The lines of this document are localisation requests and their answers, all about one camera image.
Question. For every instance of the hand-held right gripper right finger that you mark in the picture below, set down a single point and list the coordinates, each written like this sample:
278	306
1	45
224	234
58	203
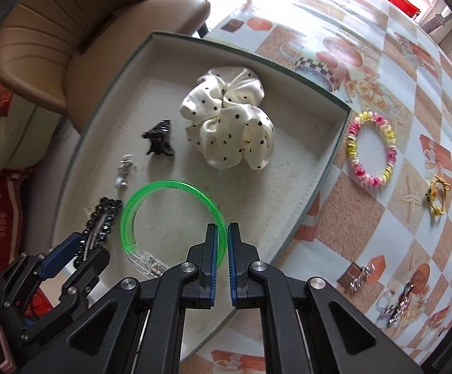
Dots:
233	272

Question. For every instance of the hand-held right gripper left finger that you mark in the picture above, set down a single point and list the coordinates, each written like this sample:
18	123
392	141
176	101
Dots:
210	265

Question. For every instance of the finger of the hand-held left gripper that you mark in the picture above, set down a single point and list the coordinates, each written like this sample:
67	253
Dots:
60	255
91	268

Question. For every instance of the black beaded hair clip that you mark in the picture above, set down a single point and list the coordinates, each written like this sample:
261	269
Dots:
107	210

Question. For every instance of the shallow grey cardboard tray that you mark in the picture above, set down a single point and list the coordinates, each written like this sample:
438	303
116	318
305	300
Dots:
249	194

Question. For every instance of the green plastic bangle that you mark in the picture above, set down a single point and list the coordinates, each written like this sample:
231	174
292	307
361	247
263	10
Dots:
167	184

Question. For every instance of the silver dangle hair pin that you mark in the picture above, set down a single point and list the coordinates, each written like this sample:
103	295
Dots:
124	171

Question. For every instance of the small black claw clip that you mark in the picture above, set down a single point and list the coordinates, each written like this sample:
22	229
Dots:
159	140

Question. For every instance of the white polka dot scrunchie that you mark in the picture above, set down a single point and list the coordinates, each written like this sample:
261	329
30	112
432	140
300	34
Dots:
226	124

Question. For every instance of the red printed cloth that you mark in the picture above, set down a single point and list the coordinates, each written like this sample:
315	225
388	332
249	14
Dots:
0	187

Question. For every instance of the cream sofa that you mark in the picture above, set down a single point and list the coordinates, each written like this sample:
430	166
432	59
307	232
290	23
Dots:
15	140

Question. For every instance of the checked printed tablecloth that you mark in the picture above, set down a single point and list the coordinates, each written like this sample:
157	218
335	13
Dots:
366	222

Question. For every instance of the brown upholstered chair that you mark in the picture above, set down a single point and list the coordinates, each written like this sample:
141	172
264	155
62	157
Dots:
54	27

